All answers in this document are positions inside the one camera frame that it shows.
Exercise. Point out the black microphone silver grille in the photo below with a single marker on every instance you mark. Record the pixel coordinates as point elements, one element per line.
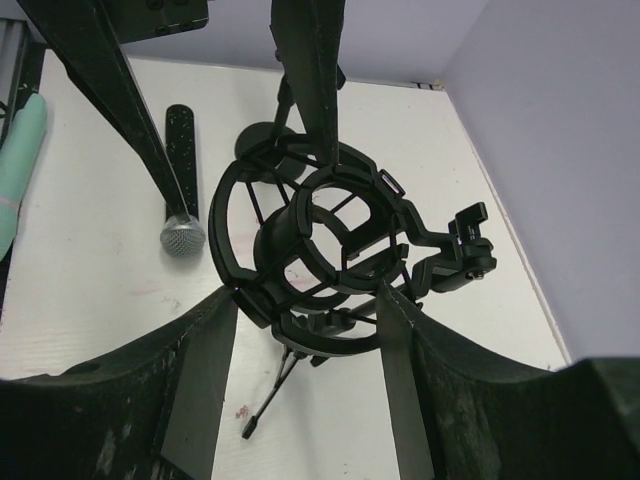
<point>182,235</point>

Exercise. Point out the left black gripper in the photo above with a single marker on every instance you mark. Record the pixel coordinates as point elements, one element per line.
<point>87,36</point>

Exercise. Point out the black tripod mic stand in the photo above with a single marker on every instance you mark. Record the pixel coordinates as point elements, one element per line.
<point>305,257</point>

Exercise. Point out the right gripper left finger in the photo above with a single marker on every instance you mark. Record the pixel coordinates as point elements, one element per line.
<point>150,409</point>

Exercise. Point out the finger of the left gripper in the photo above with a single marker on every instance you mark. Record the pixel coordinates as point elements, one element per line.
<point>307,35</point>

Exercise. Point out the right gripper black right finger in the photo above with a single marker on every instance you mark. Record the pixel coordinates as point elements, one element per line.
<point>461,411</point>

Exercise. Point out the black round-base mic stand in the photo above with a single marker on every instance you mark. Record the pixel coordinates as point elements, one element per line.
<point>256,140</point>

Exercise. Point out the teal microphone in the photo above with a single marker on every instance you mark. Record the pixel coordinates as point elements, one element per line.
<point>19,153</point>

